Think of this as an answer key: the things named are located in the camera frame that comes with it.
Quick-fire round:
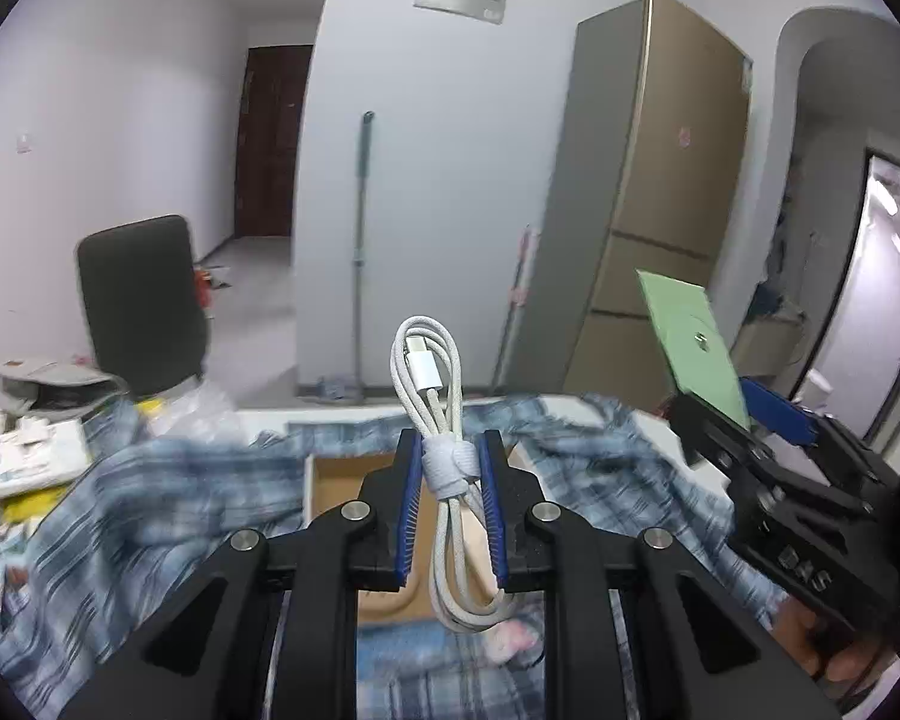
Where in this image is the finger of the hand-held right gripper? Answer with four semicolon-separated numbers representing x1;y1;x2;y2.
666;392;779;482
739;376;900;492

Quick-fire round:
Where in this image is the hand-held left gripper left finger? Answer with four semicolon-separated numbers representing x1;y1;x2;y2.
60;427;425;720

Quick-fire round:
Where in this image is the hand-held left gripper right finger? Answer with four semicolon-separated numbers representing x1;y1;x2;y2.
480;429;845;720

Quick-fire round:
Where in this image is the white charging cable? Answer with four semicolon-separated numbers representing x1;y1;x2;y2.
390;315;515;632

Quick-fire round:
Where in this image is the cardboard box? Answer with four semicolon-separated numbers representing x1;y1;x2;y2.
304;450;542;625

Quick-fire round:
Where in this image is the light green card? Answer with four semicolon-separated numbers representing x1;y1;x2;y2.
636;268;752;430

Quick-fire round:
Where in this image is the person's right hand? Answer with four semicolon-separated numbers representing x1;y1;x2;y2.
771;594;900;695

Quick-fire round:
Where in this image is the beige counter cabinet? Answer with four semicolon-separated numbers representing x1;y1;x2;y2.
735;311;808;377

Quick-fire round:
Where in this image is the pink plush toy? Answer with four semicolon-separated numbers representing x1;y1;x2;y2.
487;615;541;665

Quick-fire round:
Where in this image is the clear plastic bag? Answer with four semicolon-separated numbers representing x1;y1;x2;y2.
148;377;242;442

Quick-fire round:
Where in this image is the blue plaid cloth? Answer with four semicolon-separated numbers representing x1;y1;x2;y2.
0;390;803;720

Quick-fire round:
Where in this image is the gold refrigerator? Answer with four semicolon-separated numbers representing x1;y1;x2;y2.
491;0;755;417

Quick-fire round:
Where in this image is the small red object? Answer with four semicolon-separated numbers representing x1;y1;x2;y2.
193;266;233;310

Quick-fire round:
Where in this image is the dark chair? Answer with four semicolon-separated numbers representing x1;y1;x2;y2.
76;214;211;400

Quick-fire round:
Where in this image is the yellow packet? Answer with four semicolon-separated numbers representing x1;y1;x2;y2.
4;490;73;527

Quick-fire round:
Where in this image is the grey bag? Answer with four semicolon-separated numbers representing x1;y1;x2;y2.
0;358;125;415

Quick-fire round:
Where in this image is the dark wooden door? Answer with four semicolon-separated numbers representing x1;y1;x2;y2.
234;45;314;239

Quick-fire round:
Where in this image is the white wet wipes pack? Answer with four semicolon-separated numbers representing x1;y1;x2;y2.
0;420;95;500

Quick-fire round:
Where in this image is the pink handle broom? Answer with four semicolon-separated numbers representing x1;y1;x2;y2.
491;225;535;392

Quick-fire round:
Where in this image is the green handle mop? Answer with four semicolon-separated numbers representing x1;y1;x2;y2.
315;111;380;402

